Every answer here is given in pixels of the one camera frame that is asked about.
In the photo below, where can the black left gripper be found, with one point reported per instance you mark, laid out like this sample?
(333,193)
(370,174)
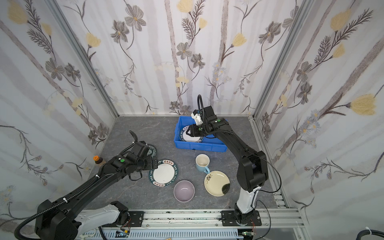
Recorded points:
(153,162)

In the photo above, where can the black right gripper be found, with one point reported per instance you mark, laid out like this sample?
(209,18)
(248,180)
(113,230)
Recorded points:
(192,130)

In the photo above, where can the green patterned small plate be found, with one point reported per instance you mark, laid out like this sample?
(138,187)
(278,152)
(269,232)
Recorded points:
(152,151)

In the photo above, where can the white plate green lettered rim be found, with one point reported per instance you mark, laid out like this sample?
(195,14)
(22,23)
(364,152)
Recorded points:
(185,136)

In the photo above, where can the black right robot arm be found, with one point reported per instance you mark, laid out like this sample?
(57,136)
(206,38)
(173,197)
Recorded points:
(252,170)

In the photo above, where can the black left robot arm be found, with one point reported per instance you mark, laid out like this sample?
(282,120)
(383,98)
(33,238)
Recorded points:
(65,219)

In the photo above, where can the blue plastic bin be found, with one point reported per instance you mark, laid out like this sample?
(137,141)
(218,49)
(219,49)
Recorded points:
(207,144)

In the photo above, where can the light blue mug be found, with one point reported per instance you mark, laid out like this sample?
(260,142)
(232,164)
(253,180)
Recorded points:
(202,163)

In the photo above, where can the brown bottle orange cap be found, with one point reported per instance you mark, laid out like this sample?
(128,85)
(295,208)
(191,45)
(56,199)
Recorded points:
(99,161)

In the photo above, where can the purple bowl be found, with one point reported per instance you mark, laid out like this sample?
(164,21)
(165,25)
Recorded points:
(184,191)

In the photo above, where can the cream floral plate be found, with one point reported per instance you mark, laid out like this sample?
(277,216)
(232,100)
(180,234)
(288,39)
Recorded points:
(217,183)

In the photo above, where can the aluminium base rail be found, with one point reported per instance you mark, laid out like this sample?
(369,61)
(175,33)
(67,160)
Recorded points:
(267,224)

